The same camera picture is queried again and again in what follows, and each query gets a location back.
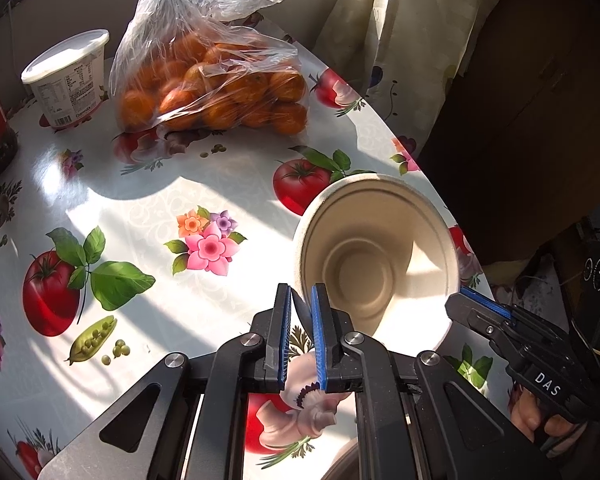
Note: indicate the clear plastic bag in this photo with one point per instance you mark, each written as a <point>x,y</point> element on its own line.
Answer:
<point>180,15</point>

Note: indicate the pile of small oranges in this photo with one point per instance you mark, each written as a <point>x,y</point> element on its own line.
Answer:
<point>210,95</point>

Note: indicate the person's right hand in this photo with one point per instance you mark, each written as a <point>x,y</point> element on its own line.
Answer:
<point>535,417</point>

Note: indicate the printed fruit and flower tablecloth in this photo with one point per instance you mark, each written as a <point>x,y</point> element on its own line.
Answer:
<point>155,195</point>

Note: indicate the white plastic tub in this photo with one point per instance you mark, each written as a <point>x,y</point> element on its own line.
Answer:
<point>70,85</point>

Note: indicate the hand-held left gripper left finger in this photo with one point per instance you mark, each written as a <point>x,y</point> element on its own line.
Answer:
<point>285,345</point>

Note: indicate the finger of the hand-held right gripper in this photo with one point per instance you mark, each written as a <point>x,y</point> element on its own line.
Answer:
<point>480,317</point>

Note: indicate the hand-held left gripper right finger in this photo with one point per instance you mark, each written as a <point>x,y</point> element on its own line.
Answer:
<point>320,345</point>

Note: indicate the cream patterned curtain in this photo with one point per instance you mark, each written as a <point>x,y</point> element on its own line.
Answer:
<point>405,25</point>

